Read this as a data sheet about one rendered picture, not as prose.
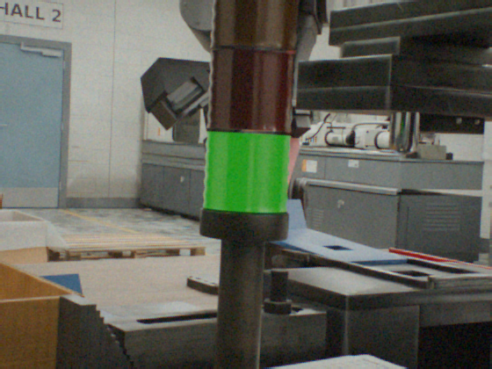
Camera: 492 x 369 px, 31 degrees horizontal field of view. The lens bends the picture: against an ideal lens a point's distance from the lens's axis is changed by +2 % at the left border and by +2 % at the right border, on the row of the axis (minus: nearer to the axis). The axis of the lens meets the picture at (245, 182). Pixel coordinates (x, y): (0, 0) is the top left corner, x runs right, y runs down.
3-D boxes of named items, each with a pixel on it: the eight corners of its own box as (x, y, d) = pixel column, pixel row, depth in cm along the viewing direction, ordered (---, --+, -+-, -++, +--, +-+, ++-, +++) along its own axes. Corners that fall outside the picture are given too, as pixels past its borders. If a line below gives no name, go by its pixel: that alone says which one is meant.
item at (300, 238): (295, 228, 85) (298, 198, 85) (407, 263, 72) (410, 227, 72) (235, 230, 81) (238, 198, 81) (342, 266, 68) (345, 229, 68)
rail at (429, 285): (312, 284, 71) (314, 253, 71) (432, 317, 60) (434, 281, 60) (307, 284, 71) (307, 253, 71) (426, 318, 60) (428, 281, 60)
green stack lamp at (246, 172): (256, 204, 41) (259, 134, 41) (304, 212, 38) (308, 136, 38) (186, 204, 39) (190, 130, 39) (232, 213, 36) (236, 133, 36)
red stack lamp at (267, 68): (259, 131, 41) (263, 60, 41) (308, 133, 38) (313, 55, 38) (191, 126, 39) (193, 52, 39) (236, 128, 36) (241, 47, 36)
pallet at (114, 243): (152, 247, 818) (153, 232, 817) (205, 263, 733) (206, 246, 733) (25, 251, 753) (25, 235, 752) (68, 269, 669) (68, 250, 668)
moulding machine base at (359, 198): (136, 208, 1217) (140, 139, 1212) (201, 209, 1268) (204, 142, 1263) (392, 271, 743) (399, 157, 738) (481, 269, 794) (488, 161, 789)
